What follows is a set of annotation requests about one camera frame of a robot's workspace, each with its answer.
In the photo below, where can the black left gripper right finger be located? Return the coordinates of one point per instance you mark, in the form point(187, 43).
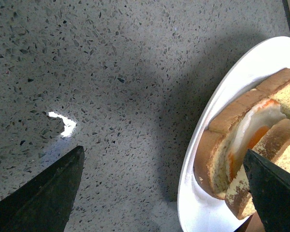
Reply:
point(270, 188)

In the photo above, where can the bread slice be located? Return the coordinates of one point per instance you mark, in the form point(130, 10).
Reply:
point(274, 146)
point(210, 158)

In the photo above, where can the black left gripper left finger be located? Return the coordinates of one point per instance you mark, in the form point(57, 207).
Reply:
point(44, 204)

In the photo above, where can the white oval plate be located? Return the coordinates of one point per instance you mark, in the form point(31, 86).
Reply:
point(197, 210)

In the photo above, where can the fried egg filling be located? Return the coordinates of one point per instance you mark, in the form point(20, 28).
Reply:
point(256, 122)

